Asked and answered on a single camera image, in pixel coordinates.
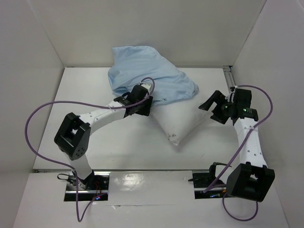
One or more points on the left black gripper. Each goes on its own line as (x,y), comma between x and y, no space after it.
(146,111)

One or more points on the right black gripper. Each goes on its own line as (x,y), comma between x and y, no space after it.
(219,110)

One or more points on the light blue pillowcase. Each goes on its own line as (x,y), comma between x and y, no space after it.
(133,64)

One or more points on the white pillow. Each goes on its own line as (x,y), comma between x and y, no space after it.
(179,118)

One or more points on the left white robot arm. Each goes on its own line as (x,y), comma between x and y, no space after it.
(74,133)

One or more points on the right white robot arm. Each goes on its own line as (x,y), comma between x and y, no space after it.
(251,179)

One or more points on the aluminium frame rail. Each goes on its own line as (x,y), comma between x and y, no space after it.
(227,70)

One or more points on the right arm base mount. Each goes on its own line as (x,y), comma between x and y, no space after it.
(202,179)

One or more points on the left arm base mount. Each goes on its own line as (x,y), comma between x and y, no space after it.
(97,189)

